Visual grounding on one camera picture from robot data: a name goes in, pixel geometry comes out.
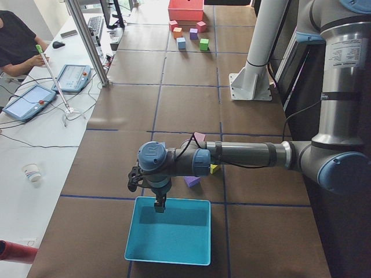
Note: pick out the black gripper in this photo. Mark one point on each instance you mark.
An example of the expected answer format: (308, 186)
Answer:
(159, 192)

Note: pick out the blue foam block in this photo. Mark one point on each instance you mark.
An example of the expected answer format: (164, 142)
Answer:
(181, 43)

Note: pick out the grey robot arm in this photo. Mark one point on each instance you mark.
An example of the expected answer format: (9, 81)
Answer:
(333, 158)

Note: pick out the blue plastic bin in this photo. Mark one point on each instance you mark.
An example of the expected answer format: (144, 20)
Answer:
(180, 235)

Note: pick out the purple foam block near bin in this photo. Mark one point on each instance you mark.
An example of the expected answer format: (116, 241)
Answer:
(191, 181)

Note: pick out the yellow foam block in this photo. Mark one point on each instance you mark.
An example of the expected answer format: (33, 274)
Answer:
(214, 168)

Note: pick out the pink foam block left side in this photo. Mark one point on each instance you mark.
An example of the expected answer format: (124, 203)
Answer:
(199, 136)

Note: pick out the white selfie stick tripod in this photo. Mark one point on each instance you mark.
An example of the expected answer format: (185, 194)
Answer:
(70, 113)

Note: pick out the white paper cup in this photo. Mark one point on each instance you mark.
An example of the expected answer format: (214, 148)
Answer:
(32, 172)

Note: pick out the teach pendant far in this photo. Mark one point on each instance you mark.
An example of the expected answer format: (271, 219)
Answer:
(74, 78)

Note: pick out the teach pendant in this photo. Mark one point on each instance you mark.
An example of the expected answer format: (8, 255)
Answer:
(74, 78)
(30, 103)

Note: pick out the red cylinder object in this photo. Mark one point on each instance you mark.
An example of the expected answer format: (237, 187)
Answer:
(13, 252)

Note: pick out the teach pendant near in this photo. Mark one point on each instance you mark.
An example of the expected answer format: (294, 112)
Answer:
(30, 103)

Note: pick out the green foam block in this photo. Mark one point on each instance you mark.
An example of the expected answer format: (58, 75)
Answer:
(204, 44)

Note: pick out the orange foam block right side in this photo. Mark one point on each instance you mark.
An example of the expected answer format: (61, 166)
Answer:
(177, 32)

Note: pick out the purple foam block right side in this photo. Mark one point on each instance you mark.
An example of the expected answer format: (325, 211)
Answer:
(193, 33)

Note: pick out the red foam block far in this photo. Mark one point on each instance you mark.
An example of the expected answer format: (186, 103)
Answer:
(172, 25)

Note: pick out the red foam block near bin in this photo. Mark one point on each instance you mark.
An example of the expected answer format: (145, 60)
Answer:
(201, 26)

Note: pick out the black computer mouse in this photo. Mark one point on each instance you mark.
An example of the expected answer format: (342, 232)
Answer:
(57, 44)

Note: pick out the black keyboard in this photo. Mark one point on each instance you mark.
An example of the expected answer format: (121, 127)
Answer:
(95, 24)

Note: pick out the black smartphone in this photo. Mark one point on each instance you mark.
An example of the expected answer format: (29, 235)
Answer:
(68, 34)

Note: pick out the red plastic bin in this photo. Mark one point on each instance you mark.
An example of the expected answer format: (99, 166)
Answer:
(186, 10)

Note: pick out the black monitor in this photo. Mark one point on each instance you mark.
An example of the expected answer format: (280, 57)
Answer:
(112, 14)

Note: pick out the person in black shirt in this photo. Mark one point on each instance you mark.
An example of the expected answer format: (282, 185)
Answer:
(18, 46)

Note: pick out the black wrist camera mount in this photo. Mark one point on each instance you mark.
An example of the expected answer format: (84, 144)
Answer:
(136, 179)

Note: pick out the aluminium frame post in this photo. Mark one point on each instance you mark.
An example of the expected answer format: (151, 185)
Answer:
(87, 40)

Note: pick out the white camera post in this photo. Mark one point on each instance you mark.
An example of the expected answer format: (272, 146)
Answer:
(251, 83)

